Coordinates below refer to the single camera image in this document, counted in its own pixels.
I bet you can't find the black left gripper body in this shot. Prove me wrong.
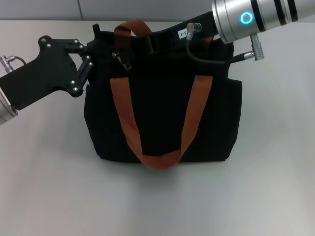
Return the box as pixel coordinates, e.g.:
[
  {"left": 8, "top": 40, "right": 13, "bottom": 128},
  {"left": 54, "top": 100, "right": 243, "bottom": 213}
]
[{"left": 0, "top": 36, "right": 84, "bottom": 111}]

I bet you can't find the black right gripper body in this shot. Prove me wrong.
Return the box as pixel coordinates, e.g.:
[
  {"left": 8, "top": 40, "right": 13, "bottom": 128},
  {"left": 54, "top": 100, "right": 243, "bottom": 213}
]
[{"left": 148, "top": 11, "right": 219, "bottom": 54}]

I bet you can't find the black bag with orange handles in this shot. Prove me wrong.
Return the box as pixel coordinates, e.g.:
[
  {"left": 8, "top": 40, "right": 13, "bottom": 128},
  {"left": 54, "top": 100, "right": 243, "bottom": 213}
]
[{"left": 83, "top": 20, "right": 244, "bottom": 171}]

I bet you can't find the right gripper cable with plug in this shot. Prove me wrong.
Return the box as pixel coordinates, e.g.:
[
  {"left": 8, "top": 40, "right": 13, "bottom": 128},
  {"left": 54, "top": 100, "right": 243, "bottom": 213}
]
[{"left": 185, "top": 22, "right": 267, "bottom": 66}]

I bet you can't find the gripper cable with plug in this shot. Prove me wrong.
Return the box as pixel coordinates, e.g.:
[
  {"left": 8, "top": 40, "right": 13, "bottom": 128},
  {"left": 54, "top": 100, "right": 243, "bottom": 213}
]
[
  {"left": 185, "top": 22, "right": 267, "bottom": 66},
  {"left": 0, "top": 55, "right": 27, "bottom": 73}
]

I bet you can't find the left gripper cable with plug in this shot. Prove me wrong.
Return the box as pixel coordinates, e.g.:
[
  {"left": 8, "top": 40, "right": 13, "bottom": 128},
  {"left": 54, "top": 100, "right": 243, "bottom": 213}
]
[{"left": 0, "top": 55, "right": 27, "bottom": 73}]

